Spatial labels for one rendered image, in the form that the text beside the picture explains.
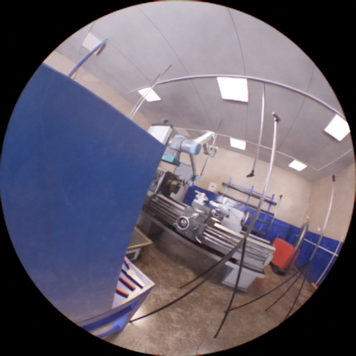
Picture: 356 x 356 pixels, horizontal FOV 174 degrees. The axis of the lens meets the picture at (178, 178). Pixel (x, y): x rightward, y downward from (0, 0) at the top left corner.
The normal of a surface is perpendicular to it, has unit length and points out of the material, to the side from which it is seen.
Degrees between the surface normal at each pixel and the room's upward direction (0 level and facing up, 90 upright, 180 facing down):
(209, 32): 180
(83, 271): 90
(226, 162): 90
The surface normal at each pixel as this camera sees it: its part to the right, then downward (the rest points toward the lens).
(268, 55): -0.39, 0.92
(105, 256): 0.80, 0.33
